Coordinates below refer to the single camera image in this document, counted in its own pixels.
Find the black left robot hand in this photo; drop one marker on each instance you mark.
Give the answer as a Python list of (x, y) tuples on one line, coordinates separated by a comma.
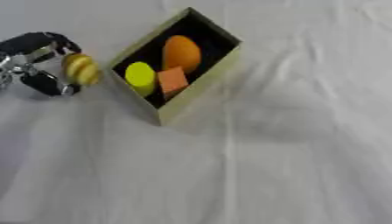
[(31, 43)]

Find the yellow striped toy bread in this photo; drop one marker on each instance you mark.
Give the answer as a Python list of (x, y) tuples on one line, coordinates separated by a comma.
[(80, 68)]

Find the tan cardboard box black inside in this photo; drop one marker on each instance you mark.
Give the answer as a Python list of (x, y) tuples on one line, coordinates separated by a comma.
[(207, 78)]

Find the yellow cylinder block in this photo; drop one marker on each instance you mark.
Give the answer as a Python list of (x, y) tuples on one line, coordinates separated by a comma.
[(140, 77)]

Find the orange cube block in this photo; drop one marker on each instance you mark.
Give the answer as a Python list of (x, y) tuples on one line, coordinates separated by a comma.
[(172, 80)]

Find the orange toy fruit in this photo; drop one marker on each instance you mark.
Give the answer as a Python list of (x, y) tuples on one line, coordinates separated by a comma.
[(180, 54)]

